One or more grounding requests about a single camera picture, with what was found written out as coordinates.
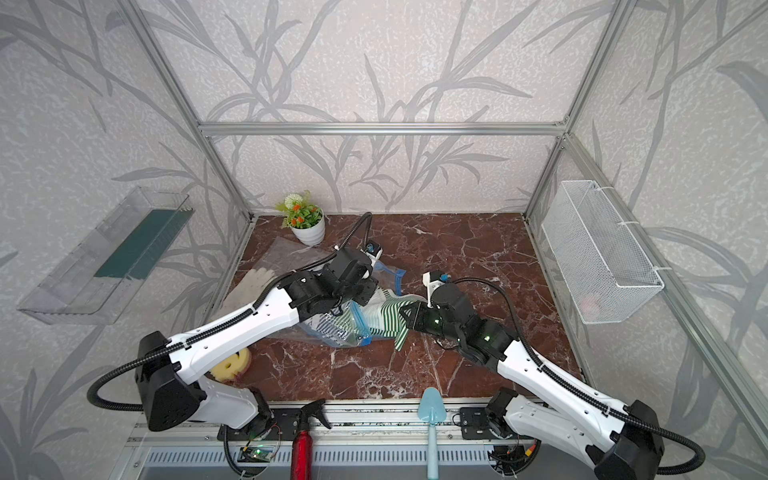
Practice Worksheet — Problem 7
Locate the green striped tank top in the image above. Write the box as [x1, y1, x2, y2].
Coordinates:
[334, 288, 425, 352]

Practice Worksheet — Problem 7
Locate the white wire wall basket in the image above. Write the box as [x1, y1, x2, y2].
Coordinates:
[542, 180, 665, 325]

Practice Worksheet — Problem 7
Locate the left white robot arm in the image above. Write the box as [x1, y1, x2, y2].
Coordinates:
[87, 241, 381, 432]

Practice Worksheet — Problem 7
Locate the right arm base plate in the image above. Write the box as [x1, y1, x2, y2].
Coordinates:
[452, 407, 537, 445]

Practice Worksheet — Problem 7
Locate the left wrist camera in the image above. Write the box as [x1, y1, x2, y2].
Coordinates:
[362, 240, 383, 269]

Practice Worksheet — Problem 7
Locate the white pot with plant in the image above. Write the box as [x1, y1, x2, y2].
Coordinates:
[275, 190, 325, 247]

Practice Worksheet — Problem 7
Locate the light blue garden trowel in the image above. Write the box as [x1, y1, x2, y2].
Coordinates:
[417, 387, 447, 480]

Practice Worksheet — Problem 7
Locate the aluminium cage frame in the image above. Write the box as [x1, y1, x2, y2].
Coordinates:
[107, 0, 768, 480]

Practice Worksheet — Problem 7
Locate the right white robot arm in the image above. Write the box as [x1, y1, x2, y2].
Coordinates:
[400, 272, 706, 479]

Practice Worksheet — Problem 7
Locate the clear plastic wall shelf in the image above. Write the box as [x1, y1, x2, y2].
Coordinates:
[17, 187, 194, 325]

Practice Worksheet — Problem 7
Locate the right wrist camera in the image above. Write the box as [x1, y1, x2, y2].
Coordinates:
[422, 271, 450, 307]

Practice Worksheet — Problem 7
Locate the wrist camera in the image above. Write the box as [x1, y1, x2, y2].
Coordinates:
[362, 240, 383, 269]
[422, 271, 450, 307]

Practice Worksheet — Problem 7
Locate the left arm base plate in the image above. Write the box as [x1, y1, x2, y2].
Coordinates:
[216, 408, 299, 442]

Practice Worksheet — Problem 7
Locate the red spray bottle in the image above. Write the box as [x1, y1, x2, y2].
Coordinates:
[290, 399, 332, 480]

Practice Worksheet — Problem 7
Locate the yellow smiley sponge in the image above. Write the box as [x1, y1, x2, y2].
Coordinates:
[209, 348, 252, 383]

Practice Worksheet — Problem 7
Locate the clear vacuum bag blue zipper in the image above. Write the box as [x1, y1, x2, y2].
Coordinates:
[252, 238, 405, 348]

